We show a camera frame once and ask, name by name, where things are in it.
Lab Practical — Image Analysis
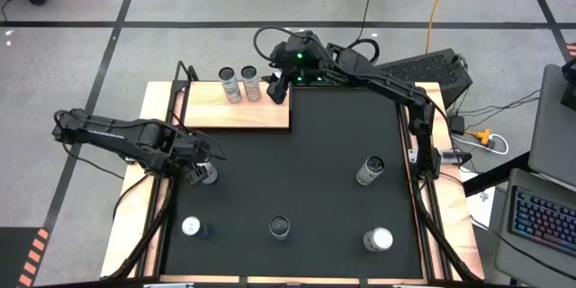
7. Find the black hazard-striped floor mat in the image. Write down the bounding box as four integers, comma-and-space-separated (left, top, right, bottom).
0, 227, 51, 288

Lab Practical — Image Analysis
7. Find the black coiled cable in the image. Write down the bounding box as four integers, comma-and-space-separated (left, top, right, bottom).
346, 0, 382, 67

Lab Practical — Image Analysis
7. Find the Celsius Tropical Vibe can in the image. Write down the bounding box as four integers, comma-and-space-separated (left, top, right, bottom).
239, 65, 263, 104
355, 155, 386, 186

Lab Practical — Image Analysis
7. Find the orange power plug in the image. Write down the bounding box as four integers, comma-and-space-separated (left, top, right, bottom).
466, 128, 492, 144

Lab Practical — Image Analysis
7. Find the black desk beam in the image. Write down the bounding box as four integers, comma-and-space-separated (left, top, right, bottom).
462, 151, 532, 198

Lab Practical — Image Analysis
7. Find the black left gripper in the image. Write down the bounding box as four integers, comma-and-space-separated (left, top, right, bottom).
175, 137, 217, 185

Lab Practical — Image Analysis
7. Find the blue silver Red Bull can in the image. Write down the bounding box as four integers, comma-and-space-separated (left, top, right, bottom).
181, 215, 212, 240

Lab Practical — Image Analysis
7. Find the laptop with backlit keyboard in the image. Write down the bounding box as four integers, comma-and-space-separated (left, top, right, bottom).
493, 167, 576, 288

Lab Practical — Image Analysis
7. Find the white paper sheet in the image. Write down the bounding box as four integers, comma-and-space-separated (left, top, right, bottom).
458, 168, 496, 229

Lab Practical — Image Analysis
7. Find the black perforated computer case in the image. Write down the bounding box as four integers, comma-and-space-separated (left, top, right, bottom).
375, 48, 474, 109

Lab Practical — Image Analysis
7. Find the black power adapter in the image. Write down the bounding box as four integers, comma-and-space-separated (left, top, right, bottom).
448, 114, 467, 136

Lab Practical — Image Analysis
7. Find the wooden shelf board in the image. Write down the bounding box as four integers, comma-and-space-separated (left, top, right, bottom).
183, 81, 292, 130

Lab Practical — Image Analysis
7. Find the yellow extension cord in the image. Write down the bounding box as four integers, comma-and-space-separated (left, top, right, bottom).
425, 0, 452, 54

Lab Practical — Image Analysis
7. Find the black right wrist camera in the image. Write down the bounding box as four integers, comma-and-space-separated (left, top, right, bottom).
283, 33, 316, 67

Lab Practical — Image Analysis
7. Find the black desk device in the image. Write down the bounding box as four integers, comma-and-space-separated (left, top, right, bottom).
561, 56, 576, 112

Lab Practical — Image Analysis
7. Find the grey laptop lid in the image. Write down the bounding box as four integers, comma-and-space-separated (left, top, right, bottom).
527, 63, 576, 188

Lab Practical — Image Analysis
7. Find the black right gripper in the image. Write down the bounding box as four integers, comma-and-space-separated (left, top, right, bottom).
266, 40, 323, 105

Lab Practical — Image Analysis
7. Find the silver Diet Coke can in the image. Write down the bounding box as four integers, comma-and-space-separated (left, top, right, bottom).
196, 161, 219, 185
362, 226, 394, 253

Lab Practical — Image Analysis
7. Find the Celsius Arctic Vibe can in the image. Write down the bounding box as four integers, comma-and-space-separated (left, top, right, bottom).
218, 66, 243, 104
268, 214, 292, 242

